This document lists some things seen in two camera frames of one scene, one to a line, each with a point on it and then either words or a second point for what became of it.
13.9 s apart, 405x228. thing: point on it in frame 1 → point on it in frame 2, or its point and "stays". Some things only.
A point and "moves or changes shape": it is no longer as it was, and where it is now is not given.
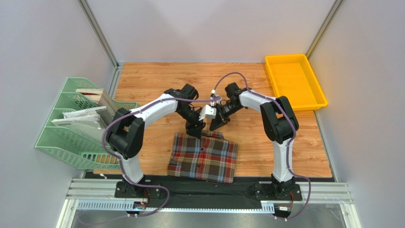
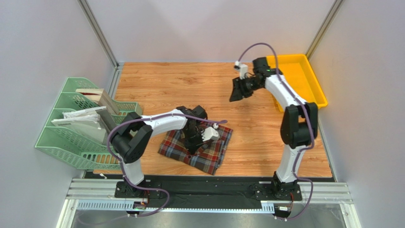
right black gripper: (221, 117) → (240, 88)
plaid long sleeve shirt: (211, 157) moves or changes shape
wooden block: (99, 96) stays
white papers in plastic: (86, 121) stays
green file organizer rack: (76, 136) stays
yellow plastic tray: (293, 77) stays
